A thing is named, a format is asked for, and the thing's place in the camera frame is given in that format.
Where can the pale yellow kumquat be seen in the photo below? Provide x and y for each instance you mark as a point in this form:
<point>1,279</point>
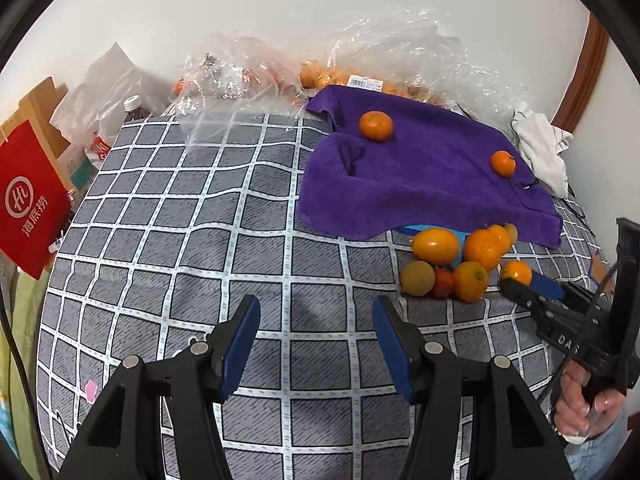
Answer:
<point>512,232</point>

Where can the oval orange citrus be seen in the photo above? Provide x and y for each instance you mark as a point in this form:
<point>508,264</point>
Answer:
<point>470,281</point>

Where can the large orange mandarin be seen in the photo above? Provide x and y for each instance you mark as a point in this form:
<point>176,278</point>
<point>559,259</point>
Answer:
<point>376,126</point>

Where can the yellow-green lemon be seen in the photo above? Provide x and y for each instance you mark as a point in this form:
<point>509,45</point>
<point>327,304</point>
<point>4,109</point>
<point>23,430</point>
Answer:
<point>417,278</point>

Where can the pink sticker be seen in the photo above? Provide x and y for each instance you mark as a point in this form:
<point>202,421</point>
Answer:
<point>90,390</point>

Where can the blue plate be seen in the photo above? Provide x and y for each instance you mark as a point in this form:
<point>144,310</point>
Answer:
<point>440,232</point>

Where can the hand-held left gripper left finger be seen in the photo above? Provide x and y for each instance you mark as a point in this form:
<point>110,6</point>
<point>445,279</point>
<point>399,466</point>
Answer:
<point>239,347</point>

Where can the plastic bottle with white cap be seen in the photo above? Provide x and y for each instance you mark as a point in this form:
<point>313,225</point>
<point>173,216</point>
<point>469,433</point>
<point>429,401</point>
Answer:
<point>120,125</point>

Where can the small orange mandarin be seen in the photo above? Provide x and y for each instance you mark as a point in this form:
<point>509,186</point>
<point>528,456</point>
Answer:
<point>502,164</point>

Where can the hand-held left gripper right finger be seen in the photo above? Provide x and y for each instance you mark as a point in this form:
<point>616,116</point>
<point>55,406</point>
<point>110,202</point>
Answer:
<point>396,352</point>

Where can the person's right hand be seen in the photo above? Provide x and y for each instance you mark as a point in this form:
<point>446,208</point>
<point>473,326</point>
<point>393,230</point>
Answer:
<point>580,405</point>

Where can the purple towel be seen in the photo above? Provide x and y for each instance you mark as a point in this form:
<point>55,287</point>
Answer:
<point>425,170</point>

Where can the white plastic bag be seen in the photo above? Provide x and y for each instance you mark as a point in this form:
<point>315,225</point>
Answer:
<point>107,87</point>

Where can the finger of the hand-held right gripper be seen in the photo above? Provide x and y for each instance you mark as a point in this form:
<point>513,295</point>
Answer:
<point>546,285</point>
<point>520,294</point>

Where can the brown wooden door frame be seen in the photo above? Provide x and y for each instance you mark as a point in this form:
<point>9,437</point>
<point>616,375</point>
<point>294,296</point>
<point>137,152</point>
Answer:
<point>584,77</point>

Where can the cardboard box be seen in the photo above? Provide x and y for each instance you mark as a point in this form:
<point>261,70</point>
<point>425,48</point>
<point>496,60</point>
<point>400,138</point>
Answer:
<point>42,115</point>

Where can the blue denim clothing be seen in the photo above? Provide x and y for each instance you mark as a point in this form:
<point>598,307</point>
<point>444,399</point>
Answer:
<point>600,452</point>

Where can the light green cloth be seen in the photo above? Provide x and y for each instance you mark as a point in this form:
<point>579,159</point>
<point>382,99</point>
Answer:
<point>22,310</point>

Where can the large yellow-orange citrus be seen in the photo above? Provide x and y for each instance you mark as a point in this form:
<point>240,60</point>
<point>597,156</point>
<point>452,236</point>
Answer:
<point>436,246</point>

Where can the round orange mandarin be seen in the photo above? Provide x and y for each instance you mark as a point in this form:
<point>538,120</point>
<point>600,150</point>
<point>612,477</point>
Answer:
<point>482,250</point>

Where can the grey checked bed sheet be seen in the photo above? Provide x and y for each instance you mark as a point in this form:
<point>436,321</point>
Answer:
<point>280,270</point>

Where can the red paper bag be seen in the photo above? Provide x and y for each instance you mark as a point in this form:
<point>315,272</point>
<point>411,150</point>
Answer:
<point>30,205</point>

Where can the small red fruit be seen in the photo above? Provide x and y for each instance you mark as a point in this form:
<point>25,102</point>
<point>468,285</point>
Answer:
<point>443,284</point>

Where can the bagged pile of oranges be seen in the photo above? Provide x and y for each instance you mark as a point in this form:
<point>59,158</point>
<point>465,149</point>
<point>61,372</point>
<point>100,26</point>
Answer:
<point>330,79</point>

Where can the white cloth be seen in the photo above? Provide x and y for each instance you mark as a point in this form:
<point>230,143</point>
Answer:
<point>542,152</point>

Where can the clear plastic bag with label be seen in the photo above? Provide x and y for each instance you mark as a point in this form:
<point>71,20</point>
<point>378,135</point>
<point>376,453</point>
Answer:
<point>410,55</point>

